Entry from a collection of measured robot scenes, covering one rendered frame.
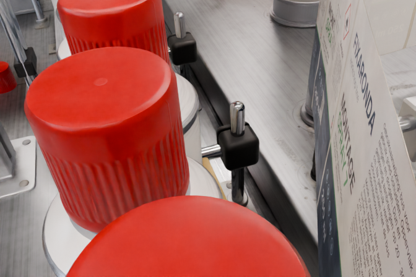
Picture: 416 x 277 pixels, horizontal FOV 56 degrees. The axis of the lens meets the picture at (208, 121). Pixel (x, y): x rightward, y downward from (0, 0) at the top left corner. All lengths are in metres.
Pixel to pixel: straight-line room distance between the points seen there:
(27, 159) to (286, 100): 0.29
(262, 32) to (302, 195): 0.28
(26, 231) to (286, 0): 0.41
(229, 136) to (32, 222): 0.21
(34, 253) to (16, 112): 0.22
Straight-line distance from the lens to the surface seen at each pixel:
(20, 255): 0.40
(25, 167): 0.47
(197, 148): 0.16
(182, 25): 0.45
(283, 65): 0.48
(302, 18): 0.56
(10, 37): 0.41
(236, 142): 0.31
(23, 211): 0.43
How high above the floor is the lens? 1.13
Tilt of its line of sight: 40 degrees down
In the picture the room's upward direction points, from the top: 4 degrees counter-clockwise
